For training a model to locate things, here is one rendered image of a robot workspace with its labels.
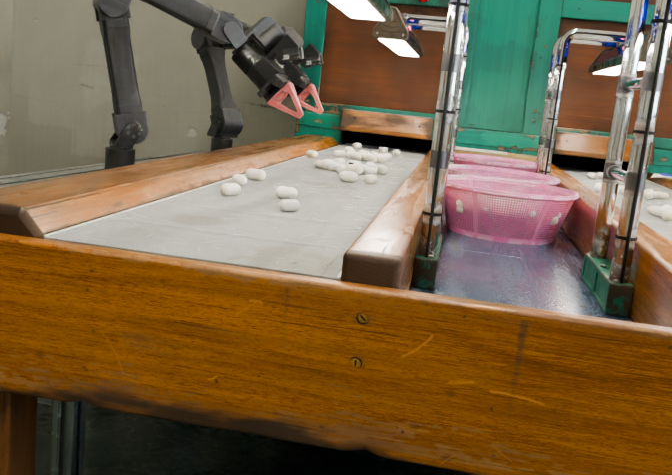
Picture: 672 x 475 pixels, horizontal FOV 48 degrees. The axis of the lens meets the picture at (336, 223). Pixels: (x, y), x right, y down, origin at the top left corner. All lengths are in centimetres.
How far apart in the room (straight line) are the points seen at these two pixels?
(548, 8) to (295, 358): 195
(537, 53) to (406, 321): 189
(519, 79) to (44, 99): 238
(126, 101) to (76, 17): 225
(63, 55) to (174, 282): 324
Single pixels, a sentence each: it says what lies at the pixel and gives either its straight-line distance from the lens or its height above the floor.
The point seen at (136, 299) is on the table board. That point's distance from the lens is 74.
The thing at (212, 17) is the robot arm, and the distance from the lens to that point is 170.
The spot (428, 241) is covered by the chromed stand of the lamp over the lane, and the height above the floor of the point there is 74.
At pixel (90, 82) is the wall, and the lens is 384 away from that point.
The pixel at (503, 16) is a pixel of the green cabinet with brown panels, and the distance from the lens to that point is 251.
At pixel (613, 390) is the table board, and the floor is 68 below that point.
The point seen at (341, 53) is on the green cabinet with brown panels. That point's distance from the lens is 254.
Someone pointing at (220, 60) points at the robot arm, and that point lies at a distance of 227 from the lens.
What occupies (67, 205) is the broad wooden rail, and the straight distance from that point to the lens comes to 87.
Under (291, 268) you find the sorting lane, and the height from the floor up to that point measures 74.
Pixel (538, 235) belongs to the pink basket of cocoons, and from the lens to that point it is 140.
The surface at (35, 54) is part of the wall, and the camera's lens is 400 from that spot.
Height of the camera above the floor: 91
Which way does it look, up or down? 10 degrees down
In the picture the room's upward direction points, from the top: 6 degrees clockwise
